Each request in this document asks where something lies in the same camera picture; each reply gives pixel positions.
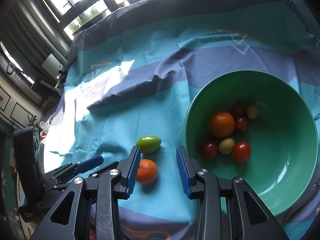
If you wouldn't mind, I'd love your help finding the red cherry tomato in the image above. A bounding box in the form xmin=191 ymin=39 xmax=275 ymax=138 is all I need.
xmin=235 ymin=117 xmax=249 ymax=133
xmin=232 ymin=142 xmax=251 ymax=164
xmin=231 ymin=101 xmax=247 ymax=119
xmin=200 ymin=141 xmax=219 ymax=159

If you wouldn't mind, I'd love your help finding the yellow-brown small fruit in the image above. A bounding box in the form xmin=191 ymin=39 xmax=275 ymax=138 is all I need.
xmin=219 ymin=138 xmax=235 ymax=155
xmin=246 ymin=105 xmax=259 ymax=120

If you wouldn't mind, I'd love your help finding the orange mandarin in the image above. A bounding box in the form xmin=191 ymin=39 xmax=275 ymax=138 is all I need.
xmin=208 ymin=111 xmax=235 ymax=138
xmin=136 ymin=159 xmax=158 ymax=185

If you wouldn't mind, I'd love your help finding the green lime-shaped fruit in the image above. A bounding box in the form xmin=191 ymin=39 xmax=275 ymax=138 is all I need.
xmin=136 ymin=135 xmax=162 ymax=154

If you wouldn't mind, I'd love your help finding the green plastic bowl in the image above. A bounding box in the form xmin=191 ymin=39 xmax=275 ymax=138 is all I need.
xmin=183 ymin=70 xmax=319 ymax=216

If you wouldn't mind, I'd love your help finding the teal purple patterned cloth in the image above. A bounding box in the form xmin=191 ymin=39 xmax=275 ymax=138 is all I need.
xmin=44 ymin=0 xmax=319 ymax=239

